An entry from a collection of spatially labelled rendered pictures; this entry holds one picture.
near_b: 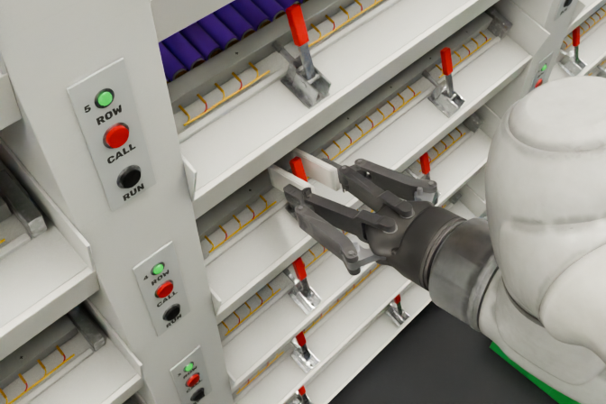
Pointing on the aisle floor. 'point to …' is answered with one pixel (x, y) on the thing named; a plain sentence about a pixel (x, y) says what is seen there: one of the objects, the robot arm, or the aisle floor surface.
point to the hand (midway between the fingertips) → (302, 177)
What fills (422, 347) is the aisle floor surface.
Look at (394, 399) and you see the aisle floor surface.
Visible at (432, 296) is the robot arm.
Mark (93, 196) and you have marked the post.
